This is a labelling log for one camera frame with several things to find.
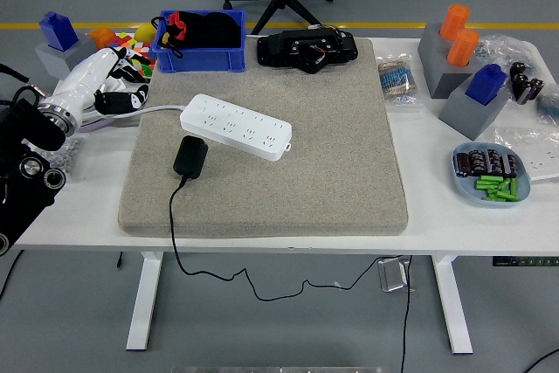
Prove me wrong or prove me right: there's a black pouch with red tag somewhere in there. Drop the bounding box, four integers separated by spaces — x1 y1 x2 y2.
150 10 244 59

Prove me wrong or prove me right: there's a blue plastic bin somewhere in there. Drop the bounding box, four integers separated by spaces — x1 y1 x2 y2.
155 9 247 73

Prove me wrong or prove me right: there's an orange cylinder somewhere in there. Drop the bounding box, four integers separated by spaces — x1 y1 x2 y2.
438 3 472 41
446 28 480 67

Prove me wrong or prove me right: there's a thin black floor cable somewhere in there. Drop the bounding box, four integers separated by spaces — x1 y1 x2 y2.
0 250 24 300
522 348 559 373

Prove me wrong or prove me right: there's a black table control panel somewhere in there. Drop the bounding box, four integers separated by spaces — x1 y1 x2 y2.
492 255 559 267

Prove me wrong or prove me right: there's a clear bag of resistors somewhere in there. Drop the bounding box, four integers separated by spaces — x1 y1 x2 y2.
376 52 424 107

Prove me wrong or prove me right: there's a white wall socket in bag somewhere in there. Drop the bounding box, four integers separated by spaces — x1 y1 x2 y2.
494 126 559 182

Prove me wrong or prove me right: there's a yellow ball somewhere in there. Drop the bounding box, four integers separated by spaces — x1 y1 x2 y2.
134 23 157 45

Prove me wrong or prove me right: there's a black electronic device housing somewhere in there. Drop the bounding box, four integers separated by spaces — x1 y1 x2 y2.
256 25 359 75

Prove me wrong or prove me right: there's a white power strip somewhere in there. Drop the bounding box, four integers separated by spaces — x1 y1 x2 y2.
179 93 293 162

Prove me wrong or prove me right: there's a thin black plug cord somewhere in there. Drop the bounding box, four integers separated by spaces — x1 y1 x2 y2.
168 174 390 302

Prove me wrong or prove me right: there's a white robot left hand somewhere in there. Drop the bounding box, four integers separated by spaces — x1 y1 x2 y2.
51 46 154 117

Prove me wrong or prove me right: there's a clear bag of screws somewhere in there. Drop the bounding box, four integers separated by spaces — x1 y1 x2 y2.
51 135 85 185

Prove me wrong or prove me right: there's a white table leg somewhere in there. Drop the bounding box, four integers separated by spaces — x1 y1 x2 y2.
125 252 165 351
430 254 474 356

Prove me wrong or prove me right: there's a clear bag of blue parts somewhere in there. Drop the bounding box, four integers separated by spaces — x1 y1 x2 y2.
535 82 559 125

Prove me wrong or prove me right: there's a black plug adapter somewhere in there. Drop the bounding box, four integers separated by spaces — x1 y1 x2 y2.
172 135 209 180

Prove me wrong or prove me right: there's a clear plastic bag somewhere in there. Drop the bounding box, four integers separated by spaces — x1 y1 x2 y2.
473 34 541 71

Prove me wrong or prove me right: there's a blue bottle-shaped block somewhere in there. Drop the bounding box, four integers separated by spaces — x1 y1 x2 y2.
464 63 508 107
38 10 79 52

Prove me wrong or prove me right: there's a metal bracket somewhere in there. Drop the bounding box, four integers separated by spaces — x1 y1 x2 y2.
376 256 414 293

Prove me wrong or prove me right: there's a light blue plate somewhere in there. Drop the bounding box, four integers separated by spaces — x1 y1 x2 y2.
451 141 532 208

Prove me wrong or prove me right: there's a large grey block holder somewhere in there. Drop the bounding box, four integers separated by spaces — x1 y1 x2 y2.
417 22 480 100

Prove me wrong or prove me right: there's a black hanging cable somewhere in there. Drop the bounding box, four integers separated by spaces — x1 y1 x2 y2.
399 254 414 373

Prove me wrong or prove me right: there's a grey-brown mat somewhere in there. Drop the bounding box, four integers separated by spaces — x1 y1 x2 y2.
117 38 410 238

